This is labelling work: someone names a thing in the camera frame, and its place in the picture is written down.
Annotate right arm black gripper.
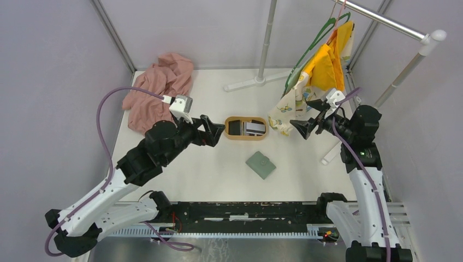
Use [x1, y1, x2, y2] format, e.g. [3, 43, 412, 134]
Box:
[290, 98, 356, 141]

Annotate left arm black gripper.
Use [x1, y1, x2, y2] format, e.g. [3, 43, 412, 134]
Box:
[163, 112, 225, 165]

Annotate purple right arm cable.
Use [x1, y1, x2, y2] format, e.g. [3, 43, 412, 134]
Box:
[331, 86, 392, 262]

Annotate pink clothes hanger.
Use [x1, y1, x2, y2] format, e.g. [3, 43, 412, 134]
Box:
[326, 0, 346, 45]

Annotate yellow oval card tray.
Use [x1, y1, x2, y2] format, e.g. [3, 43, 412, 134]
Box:
[224, 116, 269, 141]

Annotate white clothes rack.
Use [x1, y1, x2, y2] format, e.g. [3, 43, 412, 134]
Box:
[223, 0, 447, 166]

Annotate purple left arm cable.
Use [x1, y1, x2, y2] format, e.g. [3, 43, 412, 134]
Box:
[44, 86, 196, 258]

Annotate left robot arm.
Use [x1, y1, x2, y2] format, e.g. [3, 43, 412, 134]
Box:
[45, 115, 225, 258]

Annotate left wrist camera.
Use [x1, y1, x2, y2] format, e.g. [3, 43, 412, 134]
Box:
[162, 94, 193, 124]

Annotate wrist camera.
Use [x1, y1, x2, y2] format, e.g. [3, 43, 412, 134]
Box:
[325, 88, 346, 118]
[162, 94, 193, 124]

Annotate pink crumpled cloth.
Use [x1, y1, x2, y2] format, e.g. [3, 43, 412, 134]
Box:
[122, 52, 194, 135]

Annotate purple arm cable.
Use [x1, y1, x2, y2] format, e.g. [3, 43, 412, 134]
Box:
[44, 86, 196, 258]
[331, 86, 392, 262]

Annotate white cable duct strip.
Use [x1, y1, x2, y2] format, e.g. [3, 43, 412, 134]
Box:
[108, 225, 321, 240]

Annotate aluminium frame rails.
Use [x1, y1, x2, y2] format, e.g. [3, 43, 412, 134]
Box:
[70, 200, 422, 262]

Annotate white striped card in tray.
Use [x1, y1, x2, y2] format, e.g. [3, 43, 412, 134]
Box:
[244, 122, 266, 136]

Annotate green clothes hanger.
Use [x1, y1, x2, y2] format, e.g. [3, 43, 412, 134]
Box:
[281, 11, 351, 97]

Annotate yellow hanging garment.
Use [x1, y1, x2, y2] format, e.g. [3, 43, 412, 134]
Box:
[301, 21, 355, 91]

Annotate black card in tray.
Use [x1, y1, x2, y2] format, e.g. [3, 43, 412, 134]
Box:
[228, 120, 241, 136]

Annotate cartoon print hanging garment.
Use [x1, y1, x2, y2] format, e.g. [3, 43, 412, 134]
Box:
[268, 21, 355, 138]

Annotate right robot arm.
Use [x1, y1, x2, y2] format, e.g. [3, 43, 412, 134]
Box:
[290, 99, 413, 261]

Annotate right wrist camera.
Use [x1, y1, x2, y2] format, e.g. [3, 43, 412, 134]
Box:
[325, 88, 346, 118]

